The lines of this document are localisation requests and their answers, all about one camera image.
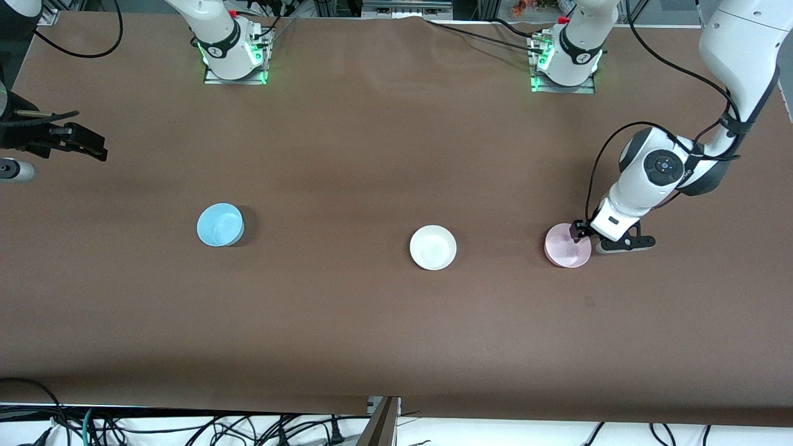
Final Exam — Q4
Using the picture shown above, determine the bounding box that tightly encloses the aluminium profile post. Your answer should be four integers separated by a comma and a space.
356, 396, 402, 446

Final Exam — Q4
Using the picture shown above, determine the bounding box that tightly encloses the grey metal frame box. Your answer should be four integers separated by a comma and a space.
362, 0, 453, 20

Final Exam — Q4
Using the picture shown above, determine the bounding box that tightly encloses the white bowl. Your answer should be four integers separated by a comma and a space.
410, 225, 458, 271

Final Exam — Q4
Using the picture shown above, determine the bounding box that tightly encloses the brown table cover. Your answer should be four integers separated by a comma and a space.
0, 11, 793, 428

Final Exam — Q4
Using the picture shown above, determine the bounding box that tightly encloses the short black table cable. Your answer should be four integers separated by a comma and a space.
489, 17, 540, 39

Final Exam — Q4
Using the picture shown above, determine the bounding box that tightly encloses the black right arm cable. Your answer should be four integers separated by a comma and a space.
34, 0, 125, 60

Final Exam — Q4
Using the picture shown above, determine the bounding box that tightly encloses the pink bowl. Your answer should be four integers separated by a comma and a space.
544, 223, 593, 269

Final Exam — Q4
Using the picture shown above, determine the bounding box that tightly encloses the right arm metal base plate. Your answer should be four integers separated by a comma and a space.
203, 28, 269, 86

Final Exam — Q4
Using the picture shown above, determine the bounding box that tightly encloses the thick black floor cable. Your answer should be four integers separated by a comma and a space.
0, 377, 68, 431

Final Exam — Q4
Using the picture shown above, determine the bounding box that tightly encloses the long black table cable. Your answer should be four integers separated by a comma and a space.
423, 17, 546, 55

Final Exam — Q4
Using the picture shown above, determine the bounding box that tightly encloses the light blue bowl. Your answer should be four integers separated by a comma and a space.
196, 203, 245, 248

